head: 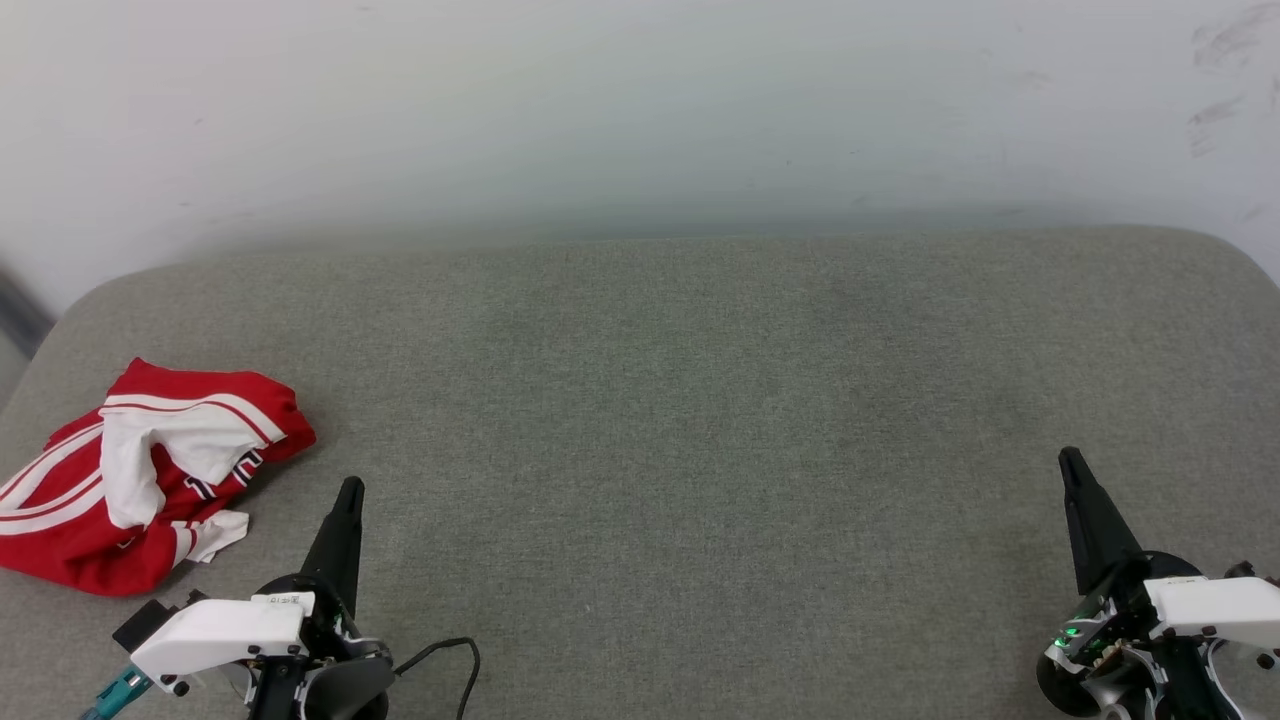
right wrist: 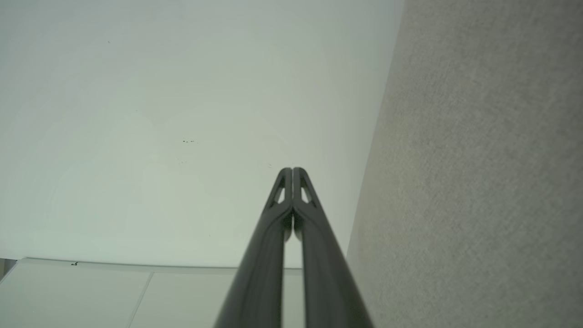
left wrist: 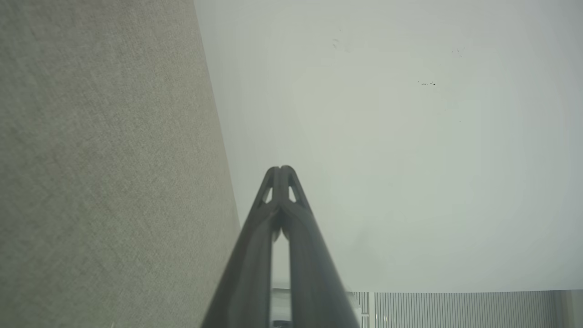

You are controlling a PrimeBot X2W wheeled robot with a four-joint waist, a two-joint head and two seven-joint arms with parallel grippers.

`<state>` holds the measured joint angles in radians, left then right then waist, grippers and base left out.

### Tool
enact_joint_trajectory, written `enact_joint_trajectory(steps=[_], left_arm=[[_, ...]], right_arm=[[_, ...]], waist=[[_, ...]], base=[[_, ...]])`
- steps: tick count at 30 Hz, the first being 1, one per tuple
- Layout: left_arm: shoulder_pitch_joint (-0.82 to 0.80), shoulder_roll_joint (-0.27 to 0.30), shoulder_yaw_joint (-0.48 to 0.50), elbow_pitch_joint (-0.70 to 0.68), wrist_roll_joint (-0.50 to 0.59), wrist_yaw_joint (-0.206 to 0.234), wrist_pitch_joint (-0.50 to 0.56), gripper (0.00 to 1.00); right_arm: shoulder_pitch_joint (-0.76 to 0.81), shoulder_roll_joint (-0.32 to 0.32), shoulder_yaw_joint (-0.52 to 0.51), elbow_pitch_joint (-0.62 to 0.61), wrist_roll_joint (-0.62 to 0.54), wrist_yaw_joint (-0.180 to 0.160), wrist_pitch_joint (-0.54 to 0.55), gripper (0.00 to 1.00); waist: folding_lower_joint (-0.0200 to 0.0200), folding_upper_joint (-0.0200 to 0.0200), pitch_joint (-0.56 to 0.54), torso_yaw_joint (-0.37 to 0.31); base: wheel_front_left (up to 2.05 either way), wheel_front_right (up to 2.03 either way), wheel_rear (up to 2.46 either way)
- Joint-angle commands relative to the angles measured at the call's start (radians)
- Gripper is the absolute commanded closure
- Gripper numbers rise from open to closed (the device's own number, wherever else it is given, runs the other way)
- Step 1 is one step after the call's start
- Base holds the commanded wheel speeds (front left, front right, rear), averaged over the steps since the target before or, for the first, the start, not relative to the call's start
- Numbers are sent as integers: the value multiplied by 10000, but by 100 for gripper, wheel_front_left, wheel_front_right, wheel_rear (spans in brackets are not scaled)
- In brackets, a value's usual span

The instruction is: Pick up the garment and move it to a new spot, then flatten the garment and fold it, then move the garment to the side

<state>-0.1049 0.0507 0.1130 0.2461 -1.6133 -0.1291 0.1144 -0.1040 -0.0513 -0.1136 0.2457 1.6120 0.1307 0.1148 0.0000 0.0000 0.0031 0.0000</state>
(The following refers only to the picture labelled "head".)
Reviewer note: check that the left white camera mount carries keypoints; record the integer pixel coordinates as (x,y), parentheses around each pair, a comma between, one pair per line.
(220,630)

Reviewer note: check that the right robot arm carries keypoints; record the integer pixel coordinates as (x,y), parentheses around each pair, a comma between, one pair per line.
(1190,680)

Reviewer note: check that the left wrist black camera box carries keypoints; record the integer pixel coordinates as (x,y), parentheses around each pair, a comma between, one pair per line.
(140,625)

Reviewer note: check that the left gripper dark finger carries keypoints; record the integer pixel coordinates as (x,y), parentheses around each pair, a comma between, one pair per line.
(338,550)

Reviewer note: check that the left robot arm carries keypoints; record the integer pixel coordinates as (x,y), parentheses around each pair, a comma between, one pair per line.
(345,695)

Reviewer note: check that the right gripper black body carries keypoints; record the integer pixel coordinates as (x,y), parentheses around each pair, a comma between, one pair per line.
(1130,600)

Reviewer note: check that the grey fabric sofa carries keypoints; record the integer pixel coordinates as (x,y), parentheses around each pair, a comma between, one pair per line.
(700,450)

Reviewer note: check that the red and white shirt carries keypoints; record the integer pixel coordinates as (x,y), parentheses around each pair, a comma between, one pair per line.
(80,540)

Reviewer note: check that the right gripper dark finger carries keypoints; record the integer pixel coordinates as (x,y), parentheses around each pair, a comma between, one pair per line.
(1095,540)

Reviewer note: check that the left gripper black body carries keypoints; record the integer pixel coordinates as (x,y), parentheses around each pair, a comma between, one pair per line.
(330,630)

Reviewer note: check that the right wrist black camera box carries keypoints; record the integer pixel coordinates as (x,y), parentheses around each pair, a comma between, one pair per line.
(1245,572)

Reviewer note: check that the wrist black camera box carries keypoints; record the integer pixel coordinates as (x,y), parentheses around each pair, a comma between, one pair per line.
(1245,572)
(140,625)

